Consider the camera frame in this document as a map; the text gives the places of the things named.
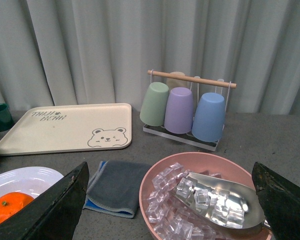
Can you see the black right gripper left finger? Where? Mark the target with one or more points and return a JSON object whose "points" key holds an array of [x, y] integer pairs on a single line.
{"points": [[54, 214]]}

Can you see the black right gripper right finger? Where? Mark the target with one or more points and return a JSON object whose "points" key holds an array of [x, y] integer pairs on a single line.
{"points": [[280, 200]]}

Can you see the white lavender deep plate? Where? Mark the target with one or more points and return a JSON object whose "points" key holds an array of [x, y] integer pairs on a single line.
{"points": [[32, 180]]}

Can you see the orange mandarin fruit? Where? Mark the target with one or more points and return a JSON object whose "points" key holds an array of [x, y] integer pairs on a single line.
{"points": [[13, 202]]}

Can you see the metal ice scoop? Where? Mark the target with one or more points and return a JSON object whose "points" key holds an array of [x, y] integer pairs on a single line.
{"points": [[230, 190]]}

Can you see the grey blue folded cloth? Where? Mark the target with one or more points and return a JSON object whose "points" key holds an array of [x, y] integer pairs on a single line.
{"points": [[114, 188]]}

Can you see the pink bowl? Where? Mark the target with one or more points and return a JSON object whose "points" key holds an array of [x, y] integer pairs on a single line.
{"points": [[197, 162]]}

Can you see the cream bear serving tray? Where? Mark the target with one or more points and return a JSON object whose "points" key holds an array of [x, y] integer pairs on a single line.
{"points": [[69, 128]]}

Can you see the dark green enamel mug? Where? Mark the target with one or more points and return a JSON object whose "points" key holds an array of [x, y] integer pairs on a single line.
{"points": [[6, 120]]}

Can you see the blue plastic cup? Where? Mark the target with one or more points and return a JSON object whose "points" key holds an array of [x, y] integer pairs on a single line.
{"points": [[209, 117]]}

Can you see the clear plastic ice cubes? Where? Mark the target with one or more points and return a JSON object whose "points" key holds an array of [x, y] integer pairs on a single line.
{"points": [[172, 220]]}

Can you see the clear cup rack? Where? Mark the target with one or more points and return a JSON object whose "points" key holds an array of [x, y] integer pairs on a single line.
{"points": [[186, 138]]}

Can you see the purple plastic cup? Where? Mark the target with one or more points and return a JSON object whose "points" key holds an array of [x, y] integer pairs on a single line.
{"points": [[179, 111]]}

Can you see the green plastic cup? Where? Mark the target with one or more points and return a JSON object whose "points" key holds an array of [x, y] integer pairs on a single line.
{"points": [[154, 104]]}

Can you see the grey white curtain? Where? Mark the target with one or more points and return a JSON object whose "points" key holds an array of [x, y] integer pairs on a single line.
{"points": [[69, 52]]}

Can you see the beige plastic cup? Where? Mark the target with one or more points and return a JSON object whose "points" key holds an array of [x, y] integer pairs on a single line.
{"points": [[175, 83]]}

